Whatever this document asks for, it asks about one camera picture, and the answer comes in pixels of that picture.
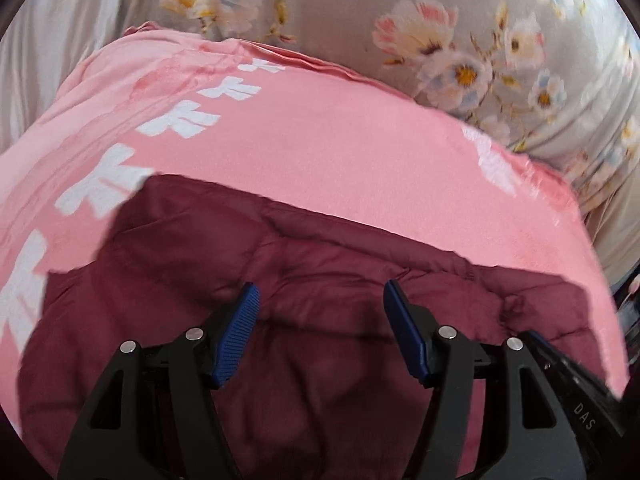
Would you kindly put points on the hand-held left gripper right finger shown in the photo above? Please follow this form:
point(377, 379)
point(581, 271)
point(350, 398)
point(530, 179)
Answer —
point(407, 332)

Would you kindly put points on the white satin cloth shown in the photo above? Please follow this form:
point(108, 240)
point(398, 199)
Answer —
point(55, 45)

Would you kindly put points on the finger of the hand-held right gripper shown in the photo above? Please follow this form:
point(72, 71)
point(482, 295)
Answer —
point(575, 390)

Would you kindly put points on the pink printed blanket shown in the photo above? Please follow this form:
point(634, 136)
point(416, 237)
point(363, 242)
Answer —
point(325, 145)

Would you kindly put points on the grey floral bed sheet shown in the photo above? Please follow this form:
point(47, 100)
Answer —
point(400, 25)

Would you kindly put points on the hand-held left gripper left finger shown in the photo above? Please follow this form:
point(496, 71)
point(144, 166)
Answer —
point(237, 332)

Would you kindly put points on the maroon puffer jacket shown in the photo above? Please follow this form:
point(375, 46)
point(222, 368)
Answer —
point(320, 280)

